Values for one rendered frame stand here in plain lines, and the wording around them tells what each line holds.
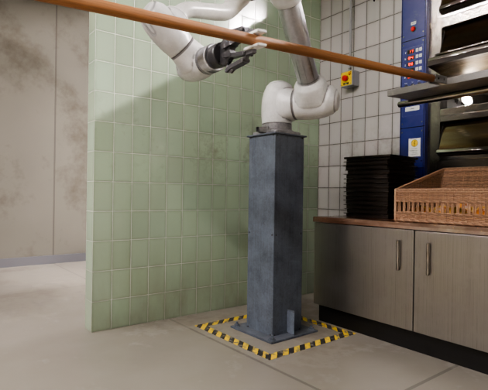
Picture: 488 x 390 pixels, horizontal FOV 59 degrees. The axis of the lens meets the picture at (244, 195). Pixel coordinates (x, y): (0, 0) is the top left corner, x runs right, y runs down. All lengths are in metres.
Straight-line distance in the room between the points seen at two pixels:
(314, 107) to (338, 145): 0.95
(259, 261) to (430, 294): 0.80
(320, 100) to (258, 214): 0.63
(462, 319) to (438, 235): 0.34
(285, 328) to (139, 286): 0.79
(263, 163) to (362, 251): 0.65
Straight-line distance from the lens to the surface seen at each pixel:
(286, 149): 2.17
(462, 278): 1.98
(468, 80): 2.01
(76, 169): 4.64
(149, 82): 2.45
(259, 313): 2.25
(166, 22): 1.15
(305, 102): 2.13
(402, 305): 2.14
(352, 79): 2.97
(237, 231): 2.69
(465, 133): 2.59
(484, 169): 2.48
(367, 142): 2.90
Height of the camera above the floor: 0.70
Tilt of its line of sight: level
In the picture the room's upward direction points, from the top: 1 degrees clockwise
